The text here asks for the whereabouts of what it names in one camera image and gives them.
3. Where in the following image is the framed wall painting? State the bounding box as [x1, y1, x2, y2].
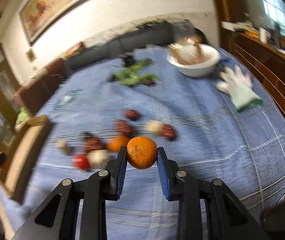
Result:
[19, 0, 87, 45]

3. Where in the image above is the large red jujube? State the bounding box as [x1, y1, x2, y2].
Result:
[114, 119, 133, 137]

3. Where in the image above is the cardboard tray box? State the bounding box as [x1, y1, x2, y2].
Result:
[0, 115, 53, 204]

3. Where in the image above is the small white snack piece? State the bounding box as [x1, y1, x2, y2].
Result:
[56, 140, 73, 155]

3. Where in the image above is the blue plaid tablecloth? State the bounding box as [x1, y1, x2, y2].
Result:
[0, 47, 285, 231]

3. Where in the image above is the black leather sofa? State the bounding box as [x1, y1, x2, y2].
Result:
[63, 21, 196, 77]

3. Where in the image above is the white work glove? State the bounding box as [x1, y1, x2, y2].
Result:
[216, 65, 262, 112]

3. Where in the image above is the white bowl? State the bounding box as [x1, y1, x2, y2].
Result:
[167, 43, 221, 78]

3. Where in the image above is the brown armchair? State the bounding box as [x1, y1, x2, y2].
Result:
[14, 58, 65, 116]

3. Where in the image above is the green and striped cloth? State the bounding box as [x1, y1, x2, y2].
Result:
[14, 107, 30, 132]

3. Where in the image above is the orange mandarin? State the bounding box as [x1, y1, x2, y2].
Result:
[127, 136, 158, 170]
[107, 135, 130, 153]

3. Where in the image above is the red cherry tomato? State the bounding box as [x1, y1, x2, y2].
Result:
[72, 154, 90, 171]

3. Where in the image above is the green leafy vegetable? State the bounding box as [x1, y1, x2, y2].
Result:
[107, 58, 159, 87]

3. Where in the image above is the brown paper in bowl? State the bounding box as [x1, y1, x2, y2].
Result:
[168, 35, 206, 65]

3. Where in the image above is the red jujube date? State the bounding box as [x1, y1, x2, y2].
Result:
[84, 137, 106, 153]

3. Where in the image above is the wooden sideboard cabinet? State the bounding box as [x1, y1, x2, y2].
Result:
[220, 28, 285, 118]

